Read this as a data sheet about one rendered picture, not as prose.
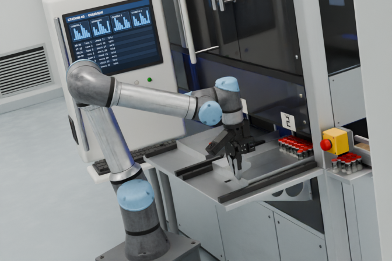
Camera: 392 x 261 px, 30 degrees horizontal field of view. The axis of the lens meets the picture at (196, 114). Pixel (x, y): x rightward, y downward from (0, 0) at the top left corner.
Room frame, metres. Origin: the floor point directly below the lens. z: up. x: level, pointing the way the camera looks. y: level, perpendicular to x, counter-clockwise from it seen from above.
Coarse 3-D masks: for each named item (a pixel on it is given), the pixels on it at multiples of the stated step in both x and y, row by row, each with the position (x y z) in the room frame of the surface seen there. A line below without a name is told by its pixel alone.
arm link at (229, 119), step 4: (236, 112) 2.34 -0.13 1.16; (240, 112) 2.35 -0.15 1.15; (224, 116) 2.35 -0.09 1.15; (228, 116) 2.34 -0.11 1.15; (232, 116) 2.34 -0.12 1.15; (236, 116) 2.34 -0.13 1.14; (240, 116) 2.35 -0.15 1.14; (224, 120) 2.35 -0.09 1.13; (228, 120) 2.34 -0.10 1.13; (232, 120) 2.34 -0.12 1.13; (236, 120) 2.34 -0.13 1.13; (240, 120) 2.35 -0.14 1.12; (228, 124) 2.35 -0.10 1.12; (232, 124) 2.34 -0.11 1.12
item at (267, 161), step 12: (264, 144) 2.65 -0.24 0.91; (276, 144) 2.67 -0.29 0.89; (252, 156) 2.62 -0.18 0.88; (264, 156) 2.60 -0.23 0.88; (276, 156) 2.57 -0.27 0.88; (288, 156) 2.55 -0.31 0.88; (312, 156) 2.43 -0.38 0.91; (216, 168) 2.52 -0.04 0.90; (228, 168) 2.54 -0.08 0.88; (252, 168) 2.50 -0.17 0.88; (264, 168) 2.48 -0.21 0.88; (276, 168) 2.46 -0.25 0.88; (288, 168) 2.39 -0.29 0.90; (240, 180) 2.37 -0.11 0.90; (252, 180) 2.32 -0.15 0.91
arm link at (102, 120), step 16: (80, 64) 2.27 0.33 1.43; (96, 64) 2.35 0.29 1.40; (96, 112) 2.27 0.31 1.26; (112, 112) 2.31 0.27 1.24; (96, 128) 2.28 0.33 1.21; (112, 128) 2.28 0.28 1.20; (112, 144) 2.28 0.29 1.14; (112, 160) 2.28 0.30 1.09; (128, 160) 2.29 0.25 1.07; (112, 176) 2.29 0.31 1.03; (128, 176) 2.27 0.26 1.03; (144, 176) 2.31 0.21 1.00
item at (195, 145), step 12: (204, 132) 2.92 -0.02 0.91; (216, 132) 2.94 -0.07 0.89; (252, 132) 2.89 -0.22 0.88; (264, 132) 2.86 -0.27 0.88; (276, 132) 2.77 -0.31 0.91; (180, 144) 2.83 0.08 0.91; (192, 144) 2.88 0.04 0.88; (204, 144) 2.85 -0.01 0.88; (192, 156) 2.74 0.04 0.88; (204, 156) 2.64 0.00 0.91
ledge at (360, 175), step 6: (366, 168) 2.32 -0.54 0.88; (330, 174) 2.34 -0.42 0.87; (336, 174) 2.32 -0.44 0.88; (342, 174) 2.31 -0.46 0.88; (348, 174) 2.30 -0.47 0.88; (354, 174) 2.29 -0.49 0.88; (360, 174) 2.28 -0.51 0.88; (366, 174) 2.28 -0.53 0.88; (372, 174) 2.29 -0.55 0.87; (342, 180) 2.28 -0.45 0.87; (348, 180) 2.25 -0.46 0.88; (354, 180) 2.26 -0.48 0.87; (360, 180) 2.27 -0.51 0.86
